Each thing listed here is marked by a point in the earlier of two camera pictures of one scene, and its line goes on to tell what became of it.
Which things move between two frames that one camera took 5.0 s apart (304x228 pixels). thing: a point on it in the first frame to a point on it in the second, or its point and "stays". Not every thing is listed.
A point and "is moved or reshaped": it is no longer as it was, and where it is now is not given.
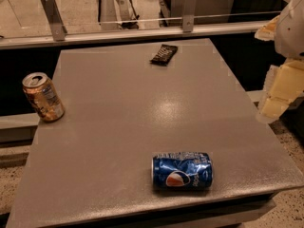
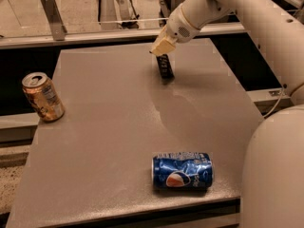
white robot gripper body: (292, 32) to (178, 28)
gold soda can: (40, 91) stays
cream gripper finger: (284, 81) to (162, 44)
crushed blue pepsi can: (184, 170) stays
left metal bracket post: (58, 29) stays
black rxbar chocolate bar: (164, 54) is moved or reshaped
